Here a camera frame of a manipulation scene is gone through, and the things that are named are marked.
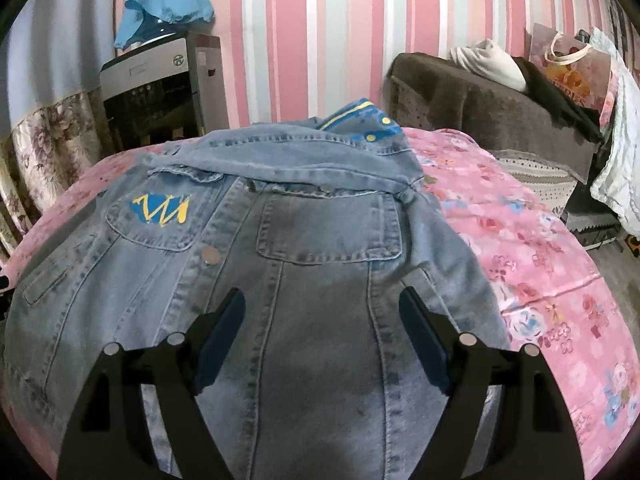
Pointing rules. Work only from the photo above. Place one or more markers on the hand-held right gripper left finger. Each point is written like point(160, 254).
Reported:
point(224, 330)

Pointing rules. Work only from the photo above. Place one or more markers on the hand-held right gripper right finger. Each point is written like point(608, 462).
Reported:
point(422, 330)

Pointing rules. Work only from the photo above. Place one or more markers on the blue denim jacket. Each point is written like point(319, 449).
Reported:
point(320, 240)

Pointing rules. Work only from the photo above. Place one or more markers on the pink floral bedsheet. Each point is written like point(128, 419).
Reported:
point(530, 260)

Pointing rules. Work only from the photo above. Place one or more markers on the beige crochet mat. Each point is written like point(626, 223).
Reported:
point(542, 177)

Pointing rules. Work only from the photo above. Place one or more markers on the brown sofa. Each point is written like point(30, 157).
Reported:
point(480, 105)

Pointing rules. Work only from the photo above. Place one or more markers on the floral curtain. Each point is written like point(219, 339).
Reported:
point(35, 150)

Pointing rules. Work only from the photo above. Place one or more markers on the pale printed cloth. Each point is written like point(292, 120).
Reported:
point(617, 150)

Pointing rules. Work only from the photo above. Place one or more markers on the black cloth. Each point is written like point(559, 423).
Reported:
point(560, 95)

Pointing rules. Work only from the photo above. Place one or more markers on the white cloth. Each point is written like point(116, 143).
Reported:
point(492, 62)

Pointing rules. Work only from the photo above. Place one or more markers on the pink gift bag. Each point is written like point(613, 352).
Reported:
point(575, 70)

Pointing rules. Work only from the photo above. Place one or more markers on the blue cloth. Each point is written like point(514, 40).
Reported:
point(160, 0)

